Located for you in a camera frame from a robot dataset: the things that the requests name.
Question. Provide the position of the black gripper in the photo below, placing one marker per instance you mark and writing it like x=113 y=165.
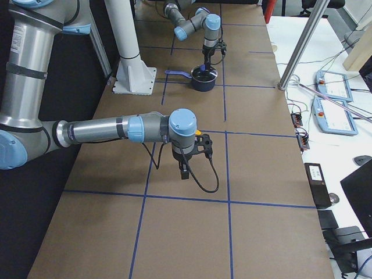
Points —
x=207 y=54
x=182 y=158

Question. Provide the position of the glass pot lid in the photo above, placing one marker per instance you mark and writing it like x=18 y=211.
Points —
x=200 y=74

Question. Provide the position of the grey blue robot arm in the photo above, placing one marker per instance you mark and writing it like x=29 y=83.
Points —
x=184 y=28
x=40 y=107

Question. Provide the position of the dark blue saucepan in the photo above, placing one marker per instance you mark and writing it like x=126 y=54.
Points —
x=199 y=86

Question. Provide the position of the far blue teach pendant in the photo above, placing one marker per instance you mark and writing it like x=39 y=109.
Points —
x=334 y=85

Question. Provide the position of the blue teach pendant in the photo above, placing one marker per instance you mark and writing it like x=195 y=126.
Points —
x=334 y=85
x=333 y=119

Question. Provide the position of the near blue teach pendant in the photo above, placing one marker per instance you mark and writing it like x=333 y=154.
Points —
x=333 y=119

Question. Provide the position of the black power box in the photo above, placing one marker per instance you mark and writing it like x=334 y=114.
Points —
x=317 y=185

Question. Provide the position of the black monitor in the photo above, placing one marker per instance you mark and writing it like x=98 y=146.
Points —
x=357 y=188

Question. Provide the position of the black computer mouse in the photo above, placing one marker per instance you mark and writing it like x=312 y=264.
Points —
x=362 y=159

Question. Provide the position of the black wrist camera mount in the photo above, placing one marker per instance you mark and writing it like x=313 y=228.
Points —
x=222 y=46

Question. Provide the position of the aluminium frame post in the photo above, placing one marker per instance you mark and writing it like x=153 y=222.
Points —
x=312 y=22

